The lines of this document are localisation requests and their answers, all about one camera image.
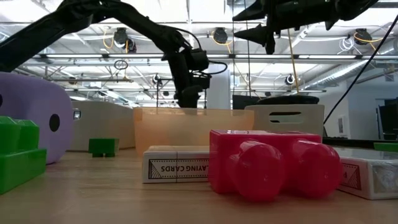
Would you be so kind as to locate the silver ventilation duct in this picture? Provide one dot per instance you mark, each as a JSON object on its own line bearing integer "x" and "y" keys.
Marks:
{"x": 342, "y": 73}

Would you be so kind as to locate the black monitor screen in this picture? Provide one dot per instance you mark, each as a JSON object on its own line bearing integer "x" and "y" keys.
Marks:
{"x": 245, "y": 102}

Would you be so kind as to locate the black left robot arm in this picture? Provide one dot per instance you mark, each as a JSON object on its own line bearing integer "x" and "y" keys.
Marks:
{"x": 37, "y": 34}

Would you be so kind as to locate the light green two-stud brick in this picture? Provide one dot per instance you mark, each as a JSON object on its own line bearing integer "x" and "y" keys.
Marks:
{"x": 18, "y": 165}

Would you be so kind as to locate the purple foam die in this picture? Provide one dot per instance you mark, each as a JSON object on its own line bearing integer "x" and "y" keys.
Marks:
{"x": 31, "y": 105}

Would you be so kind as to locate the grey plastic bin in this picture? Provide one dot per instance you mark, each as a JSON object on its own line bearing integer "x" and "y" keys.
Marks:
{"x": 311, "y": 123}
{"x": 105, "y": 124}

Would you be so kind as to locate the orange translucent plastic bin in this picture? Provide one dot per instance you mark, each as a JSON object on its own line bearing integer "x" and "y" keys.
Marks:
{"x": 186, "y": 130}

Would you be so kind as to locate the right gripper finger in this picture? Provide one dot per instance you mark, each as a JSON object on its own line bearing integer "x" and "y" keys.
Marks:
{"x": 261, "y": 34}
{"x": 256, "y": 12}

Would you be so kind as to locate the red two-stud toy brick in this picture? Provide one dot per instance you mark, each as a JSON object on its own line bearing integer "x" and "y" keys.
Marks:
{"x": 258, "y": 168}

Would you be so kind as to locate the black aluminium table frame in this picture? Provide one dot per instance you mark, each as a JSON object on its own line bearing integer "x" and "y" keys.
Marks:
{"x": 351, "y": 142}

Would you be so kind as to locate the long ceiling light strip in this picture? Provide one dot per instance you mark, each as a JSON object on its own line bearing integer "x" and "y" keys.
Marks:
{"x": 93, "y": 56}

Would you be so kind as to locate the small dark green brick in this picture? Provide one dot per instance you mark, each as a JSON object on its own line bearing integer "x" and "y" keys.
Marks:
{"x": 103, "y": 146}

